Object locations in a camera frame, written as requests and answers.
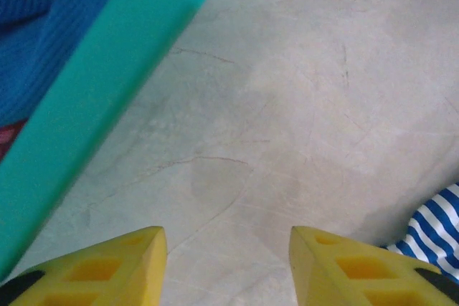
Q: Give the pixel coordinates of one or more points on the dark red tank top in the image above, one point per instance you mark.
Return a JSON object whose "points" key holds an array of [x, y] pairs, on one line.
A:
{"points": [[9, 137]]}

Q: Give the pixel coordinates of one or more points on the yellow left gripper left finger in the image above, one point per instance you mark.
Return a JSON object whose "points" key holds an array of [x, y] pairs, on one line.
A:
{"points": [[136, 277]]}

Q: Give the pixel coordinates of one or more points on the teal plastic basket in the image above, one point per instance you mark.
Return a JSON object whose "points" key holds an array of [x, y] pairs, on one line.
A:
{"points": [[107, 87]]}

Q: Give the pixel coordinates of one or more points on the blue white striped tank top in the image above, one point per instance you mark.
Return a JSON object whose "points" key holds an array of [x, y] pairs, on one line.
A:
{"points": [[434, 230]]}

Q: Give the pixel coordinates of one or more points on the plain blue tank top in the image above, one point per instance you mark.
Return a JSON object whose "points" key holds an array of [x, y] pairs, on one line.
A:
{"points": [[43, 33]]}

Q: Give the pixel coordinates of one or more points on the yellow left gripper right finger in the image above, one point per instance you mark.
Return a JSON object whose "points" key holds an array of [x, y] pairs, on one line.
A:
{"points": [[315, 277]]}

